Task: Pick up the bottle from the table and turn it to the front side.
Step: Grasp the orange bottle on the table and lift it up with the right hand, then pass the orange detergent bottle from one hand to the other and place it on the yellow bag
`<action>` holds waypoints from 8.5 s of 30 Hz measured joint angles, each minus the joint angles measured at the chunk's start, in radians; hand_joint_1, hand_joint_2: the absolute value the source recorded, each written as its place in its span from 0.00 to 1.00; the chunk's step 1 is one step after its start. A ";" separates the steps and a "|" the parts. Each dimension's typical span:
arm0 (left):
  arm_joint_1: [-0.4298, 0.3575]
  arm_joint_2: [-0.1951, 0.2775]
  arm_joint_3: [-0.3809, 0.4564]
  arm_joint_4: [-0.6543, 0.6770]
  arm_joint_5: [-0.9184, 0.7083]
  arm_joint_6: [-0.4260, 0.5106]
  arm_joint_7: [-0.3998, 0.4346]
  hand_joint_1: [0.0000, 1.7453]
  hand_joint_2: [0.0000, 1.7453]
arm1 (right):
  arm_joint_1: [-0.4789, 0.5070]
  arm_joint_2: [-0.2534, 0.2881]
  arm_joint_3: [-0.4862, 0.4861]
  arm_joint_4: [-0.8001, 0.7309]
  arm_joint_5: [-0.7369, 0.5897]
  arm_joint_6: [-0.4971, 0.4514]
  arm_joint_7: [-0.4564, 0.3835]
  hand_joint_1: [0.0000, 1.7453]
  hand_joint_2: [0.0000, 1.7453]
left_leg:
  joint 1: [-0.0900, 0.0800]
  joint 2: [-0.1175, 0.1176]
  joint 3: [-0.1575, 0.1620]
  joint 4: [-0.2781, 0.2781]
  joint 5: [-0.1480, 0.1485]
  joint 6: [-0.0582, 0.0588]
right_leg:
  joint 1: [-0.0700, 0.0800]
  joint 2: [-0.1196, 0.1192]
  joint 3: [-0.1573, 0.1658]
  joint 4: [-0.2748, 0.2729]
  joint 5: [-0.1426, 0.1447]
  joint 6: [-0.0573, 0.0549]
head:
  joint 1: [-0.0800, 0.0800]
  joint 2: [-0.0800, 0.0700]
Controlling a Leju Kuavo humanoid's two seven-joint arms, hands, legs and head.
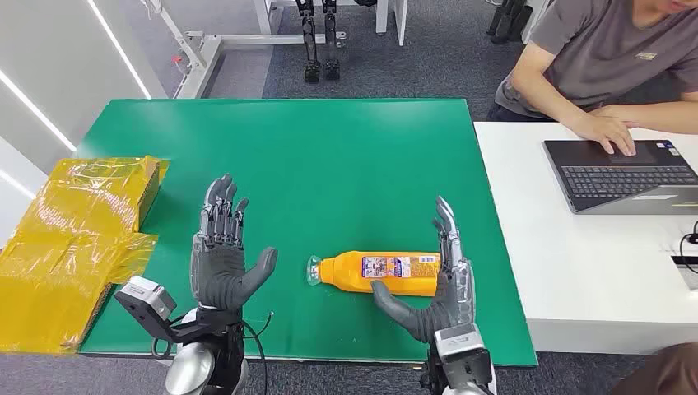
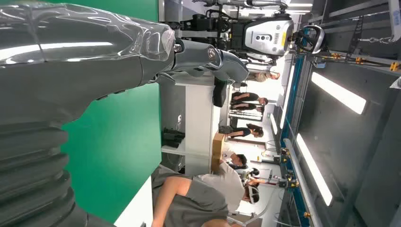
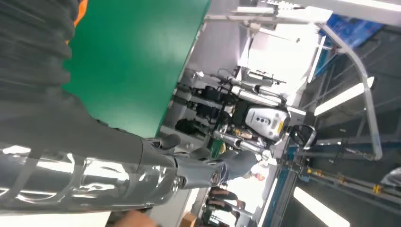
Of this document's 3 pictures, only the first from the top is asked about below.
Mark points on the person's right hand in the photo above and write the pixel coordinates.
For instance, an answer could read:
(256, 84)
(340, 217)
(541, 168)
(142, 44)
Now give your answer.
(605, 131)

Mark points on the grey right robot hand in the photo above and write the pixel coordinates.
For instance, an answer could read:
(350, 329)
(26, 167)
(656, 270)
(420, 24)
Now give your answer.
(452, 294)

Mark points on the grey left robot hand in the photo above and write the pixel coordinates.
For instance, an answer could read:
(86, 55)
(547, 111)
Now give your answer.
(218, 272)

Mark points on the orange bottle with clear cap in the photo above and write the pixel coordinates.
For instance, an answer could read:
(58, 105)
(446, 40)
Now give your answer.
(349, 272)

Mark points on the person's left forearm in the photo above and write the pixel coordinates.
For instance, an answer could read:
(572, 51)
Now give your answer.
(665, 115)

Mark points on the person's right forearm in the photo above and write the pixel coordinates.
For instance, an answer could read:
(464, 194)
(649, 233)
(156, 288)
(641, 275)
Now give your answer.
(545, 103)

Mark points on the black laptop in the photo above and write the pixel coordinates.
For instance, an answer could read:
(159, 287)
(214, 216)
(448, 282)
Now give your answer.
(627, 180)

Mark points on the person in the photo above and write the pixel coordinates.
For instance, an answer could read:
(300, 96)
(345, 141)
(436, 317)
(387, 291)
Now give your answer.
(665, 376)
(600, 49)

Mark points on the white desk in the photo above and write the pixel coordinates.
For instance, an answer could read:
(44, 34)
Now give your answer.
(589, 272)

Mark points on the black equipment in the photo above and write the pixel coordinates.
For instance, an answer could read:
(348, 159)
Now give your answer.
(504, 22)

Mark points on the green table mat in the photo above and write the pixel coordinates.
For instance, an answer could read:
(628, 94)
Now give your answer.
(327, 163)

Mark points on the yellow plastic wrapped box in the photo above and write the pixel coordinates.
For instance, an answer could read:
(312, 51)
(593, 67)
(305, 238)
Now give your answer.
(65, 245)

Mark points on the white table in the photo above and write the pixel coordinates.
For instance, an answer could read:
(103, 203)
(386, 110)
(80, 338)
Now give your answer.
(401, 22)

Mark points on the black robot leg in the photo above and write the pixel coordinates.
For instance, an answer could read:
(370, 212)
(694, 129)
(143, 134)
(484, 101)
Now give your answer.
(331, 49)
(311, 49)

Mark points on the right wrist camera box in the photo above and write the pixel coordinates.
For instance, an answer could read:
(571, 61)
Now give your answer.
(461, 343)

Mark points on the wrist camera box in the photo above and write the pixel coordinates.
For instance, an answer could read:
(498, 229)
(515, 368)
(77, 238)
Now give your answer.
(144, 300)
(461, 343)

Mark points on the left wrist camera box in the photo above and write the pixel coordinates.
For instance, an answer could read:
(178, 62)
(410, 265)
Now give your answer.
(144, 300)

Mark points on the white metal frame stand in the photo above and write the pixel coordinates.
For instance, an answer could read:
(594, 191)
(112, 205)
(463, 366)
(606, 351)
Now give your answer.
(202, 60)

